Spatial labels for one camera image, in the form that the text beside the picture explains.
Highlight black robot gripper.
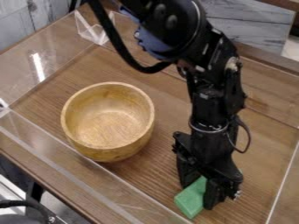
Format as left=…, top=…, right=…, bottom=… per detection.
left=172, top=115, right=245, bottom=210

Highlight clear acrylic corner bracket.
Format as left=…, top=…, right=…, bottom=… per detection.
left=75, top=10, right=108, bottom=46

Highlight green rectangular block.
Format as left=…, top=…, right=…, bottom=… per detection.
left=174, top=177, right=207, bottom=219

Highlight brown wooden bowl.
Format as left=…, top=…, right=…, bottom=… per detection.
left=60, top=81, right=155, bottom=163

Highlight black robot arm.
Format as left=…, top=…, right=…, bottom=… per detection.
left=88, top=0, right=249, bottom=210

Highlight black metal table frame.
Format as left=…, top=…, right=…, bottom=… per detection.
left=24, top=182, right=67, bottom=224

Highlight black cable under table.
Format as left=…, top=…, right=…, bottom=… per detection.
left=0, top=199, right=51, bottom=224

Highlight clear acrylic tray wall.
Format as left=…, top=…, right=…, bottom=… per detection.
left=0, top=103, right=191, bottom=224

